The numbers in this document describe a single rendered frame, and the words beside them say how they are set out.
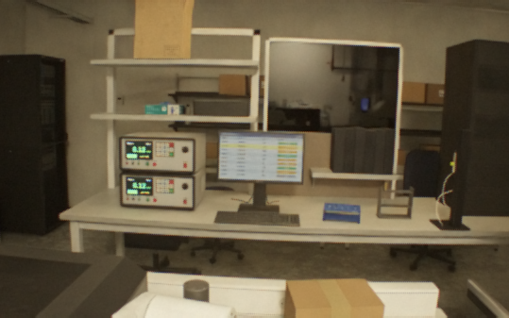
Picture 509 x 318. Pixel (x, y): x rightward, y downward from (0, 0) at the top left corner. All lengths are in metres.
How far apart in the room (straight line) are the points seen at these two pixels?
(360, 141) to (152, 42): 1.40
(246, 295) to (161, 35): 1.75
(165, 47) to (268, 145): 0.85
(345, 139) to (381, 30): 2.78
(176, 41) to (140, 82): 2.75
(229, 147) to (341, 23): 3.08
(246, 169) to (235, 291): 1.25
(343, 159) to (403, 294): 1.46
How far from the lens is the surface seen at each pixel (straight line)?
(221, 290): 1.26
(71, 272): 0.86
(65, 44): 5.70
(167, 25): 2.58
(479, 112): 2.64
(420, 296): 1.34
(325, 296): 1.08
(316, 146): 2.80
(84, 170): 5.62
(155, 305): 0.52
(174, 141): 2.35
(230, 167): 2.41
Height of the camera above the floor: 1.53
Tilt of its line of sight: 8 degrees down
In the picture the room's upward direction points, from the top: 2 degrees clockwise
